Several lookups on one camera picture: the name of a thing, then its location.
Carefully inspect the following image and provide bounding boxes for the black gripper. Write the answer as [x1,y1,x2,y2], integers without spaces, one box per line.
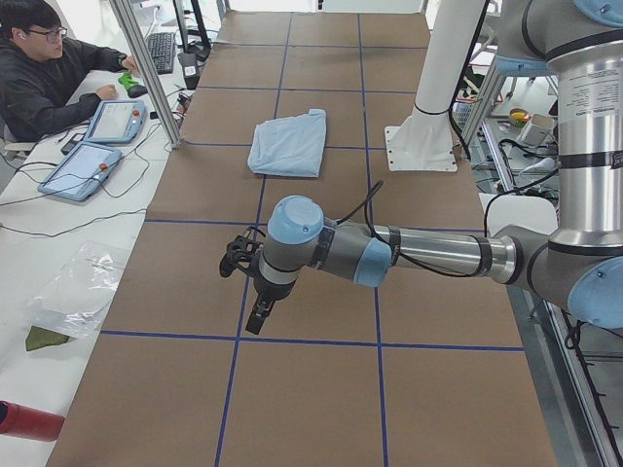
[219,234,295,335]

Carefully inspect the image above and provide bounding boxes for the light blue button shirt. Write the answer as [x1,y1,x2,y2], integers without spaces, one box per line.
[247,109,327,178]

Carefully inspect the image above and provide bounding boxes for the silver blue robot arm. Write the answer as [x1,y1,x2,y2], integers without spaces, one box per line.
[219,1,622,334]

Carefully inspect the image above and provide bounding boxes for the clear plastic bag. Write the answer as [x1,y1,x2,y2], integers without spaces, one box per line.
[26,241,129,339]

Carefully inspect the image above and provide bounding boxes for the lower blue teach pendant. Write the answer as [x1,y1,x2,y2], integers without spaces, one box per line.
[37,142,122,201]

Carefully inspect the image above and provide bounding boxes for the blue teach pendant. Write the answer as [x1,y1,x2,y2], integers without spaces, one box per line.
[83,100,146,145]
[37,142,122,201]

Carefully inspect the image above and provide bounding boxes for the green cloth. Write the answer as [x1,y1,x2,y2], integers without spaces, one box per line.
[25,326,69,352]

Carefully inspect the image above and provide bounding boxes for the upper blue teach pendant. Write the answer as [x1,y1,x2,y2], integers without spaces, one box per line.
[83,100,146,145]

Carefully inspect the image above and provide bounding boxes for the small black phone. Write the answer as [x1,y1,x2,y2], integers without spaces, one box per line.
[60,134,82,155]

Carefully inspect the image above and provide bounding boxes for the red water bottle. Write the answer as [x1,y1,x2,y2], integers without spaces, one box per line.
[1,401,65,442]

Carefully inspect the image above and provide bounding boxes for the black keyboard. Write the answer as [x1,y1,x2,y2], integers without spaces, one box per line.
[146,32,176,74]

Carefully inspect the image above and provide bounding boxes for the white plastic chair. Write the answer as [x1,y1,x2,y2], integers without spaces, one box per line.
[487,195,558,236]

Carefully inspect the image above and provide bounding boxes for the seated person in black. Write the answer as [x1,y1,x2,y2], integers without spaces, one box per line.
[1,1,138,142]

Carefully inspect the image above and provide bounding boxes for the black braided left cable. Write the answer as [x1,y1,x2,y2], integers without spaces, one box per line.
[338,180,488,278]

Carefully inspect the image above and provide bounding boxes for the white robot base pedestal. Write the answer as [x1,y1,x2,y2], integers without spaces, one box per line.
[385,0,488,173]

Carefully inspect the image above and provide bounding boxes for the aluminium frame post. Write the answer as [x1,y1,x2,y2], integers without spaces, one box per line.
[110,0,182,149]

